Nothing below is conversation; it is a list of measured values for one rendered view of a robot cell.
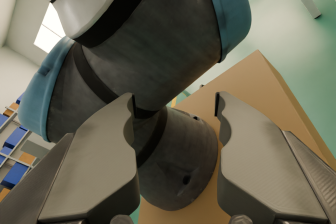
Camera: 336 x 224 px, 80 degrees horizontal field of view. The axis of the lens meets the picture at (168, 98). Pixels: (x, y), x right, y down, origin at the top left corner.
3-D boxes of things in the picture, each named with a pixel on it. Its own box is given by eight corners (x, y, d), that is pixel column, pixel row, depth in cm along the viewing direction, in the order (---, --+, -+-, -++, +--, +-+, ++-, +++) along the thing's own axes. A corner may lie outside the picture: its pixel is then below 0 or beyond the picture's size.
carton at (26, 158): (25, 170, 497) (14, 165, 486) (34, 157, 522) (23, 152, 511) (29, 166, 473) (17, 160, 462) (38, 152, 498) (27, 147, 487)
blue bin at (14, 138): (12, 151, 496) (2, 147, 487) (23, 137, 526) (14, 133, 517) (15, 146, 471) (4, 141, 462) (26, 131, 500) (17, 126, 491)
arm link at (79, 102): (113, 124, 36) (38, 78, 30) (167, 76, 31) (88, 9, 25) (97, 188, 26) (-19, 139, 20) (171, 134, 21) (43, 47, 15)
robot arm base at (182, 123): (139, 212, 33) (85, 190, 29) (159, 132, 43) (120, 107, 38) (216, 209, 23) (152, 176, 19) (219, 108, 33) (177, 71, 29)
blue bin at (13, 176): (12, 189, 464) (-1, 184, 454) (24, 171, 494) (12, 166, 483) (16, 185, 439) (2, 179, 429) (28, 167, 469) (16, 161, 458)
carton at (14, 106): (8, 122, 519) (1, 119, 513) (17, 112, 544) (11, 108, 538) (10, 116, 495) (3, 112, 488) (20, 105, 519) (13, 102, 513)
